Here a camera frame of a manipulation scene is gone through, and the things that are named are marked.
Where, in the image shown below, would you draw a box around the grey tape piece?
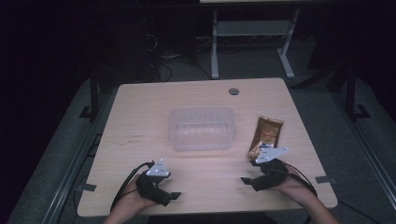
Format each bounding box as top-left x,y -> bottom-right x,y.
314,175 -> 338,185
76,183 -> 98,193

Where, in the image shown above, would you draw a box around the gold brown snack packet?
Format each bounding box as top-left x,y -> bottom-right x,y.
247,115 -> 285,161

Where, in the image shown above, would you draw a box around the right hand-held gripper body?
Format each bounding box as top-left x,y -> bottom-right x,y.
249,147 -> 290,192

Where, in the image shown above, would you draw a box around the clear plastic container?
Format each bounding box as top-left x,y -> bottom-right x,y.
167,105 -> 237,153

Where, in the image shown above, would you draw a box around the grey metal floor rail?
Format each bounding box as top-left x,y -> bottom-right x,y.
330,91 -> 396,203
39,90 -> 117,224

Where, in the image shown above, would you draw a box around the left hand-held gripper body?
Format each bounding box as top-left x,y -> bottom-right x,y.
134,159 -> 172,207

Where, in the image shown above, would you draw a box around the person's left hand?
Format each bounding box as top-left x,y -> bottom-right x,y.
123,175 -> 157,213

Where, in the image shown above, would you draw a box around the black floor cables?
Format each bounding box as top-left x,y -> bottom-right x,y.
143,32 -> 213,82

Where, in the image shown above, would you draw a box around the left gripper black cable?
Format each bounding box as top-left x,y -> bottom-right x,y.
109,161 -> 156,213

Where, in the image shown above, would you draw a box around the white metal desk frame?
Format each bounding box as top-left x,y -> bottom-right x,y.
199,0 -> 303,80

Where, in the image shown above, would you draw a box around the thin black floor cable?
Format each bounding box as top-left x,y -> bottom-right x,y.
337,200 -> 385,224

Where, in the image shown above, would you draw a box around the person's right hand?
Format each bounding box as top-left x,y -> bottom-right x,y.
275,164 -> 314,202

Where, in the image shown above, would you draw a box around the black metal stand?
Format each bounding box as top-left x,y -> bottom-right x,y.
78,68 -> 101,123
341,63 -> 372,123

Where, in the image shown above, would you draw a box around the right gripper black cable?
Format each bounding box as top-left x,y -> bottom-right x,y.
282,162 -> 318,198

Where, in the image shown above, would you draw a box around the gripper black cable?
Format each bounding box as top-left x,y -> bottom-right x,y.
282,162 -> 318,198
109,161 -> 156,213

